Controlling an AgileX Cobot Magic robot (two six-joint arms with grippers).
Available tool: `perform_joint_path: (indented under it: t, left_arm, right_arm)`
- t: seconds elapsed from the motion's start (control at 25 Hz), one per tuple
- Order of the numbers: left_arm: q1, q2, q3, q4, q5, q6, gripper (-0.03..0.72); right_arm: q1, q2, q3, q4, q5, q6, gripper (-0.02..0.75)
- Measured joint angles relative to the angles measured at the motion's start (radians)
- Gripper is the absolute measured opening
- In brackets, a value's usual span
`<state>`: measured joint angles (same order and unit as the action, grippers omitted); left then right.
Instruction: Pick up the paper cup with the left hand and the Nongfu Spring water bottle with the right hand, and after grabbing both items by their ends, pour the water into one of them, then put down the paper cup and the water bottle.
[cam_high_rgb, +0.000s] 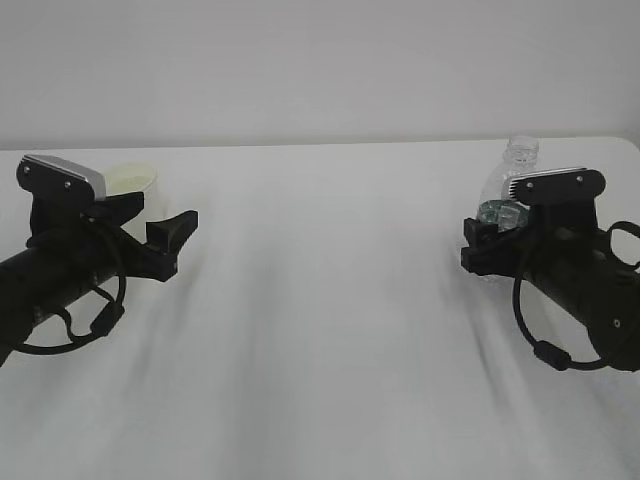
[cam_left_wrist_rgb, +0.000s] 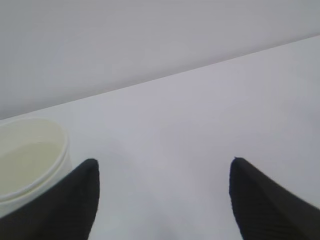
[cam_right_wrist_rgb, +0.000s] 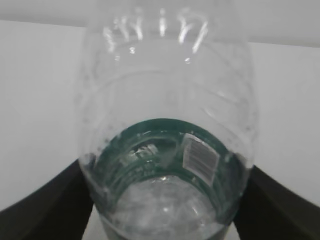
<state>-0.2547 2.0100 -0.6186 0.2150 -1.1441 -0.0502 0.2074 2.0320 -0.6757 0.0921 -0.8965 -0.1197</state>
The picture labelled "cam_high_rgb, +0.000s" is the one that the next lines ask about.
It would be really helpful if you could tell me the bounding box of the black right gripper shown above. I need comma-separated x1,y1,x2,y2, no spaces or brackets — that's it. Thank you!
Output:
461,202,608,285

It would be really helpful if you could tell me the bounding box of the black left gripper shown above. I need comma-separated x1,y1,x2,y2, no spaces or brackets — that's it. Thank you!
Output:
27,192,199,283

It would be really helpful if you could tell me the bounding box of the white paper cup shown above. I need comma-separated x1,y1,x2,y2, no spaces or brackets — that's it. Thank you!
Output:
102,159,171,246

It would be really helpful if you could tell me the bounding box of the clear green-label water bottle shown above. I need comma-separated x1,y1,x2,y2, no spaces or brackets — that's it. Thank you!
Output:
476,135,539,240

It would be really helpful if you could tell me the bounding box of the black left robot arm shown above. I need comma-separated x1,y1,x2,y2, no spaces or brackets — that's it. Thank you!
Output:
1,193,199,360

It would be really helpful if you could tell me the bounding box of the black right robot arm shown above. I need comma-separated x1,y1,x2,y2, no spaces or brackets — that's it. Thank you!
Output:
461,202,639,372

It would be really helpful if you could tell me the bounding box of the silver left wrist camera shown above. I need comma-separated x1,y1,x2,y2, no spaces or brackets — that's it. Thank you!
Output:
16,154,107,204

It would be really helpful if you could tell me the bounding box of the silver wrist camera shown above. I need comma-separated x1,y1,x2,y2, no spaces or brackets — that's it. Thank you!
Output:
501,167,606,206
16,154,107,204

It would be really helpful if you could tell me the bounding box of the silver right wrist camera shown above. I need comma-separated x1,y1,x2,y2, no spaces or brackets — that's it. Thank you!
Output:
501,167,606,206

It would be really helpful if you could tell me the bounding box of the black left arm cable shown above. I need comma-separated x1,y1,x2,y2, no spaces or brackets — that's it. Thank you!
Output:
9,219,129,356

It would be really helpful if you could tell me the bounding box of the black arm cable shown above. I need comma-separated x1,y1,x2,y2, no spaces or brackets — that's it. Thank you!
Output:
9,219,129,356
510,220,640,374

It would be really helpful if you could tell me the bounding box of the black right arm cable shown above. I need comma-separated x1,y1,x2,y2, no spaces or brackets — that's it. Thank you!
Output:
510,220,640,374

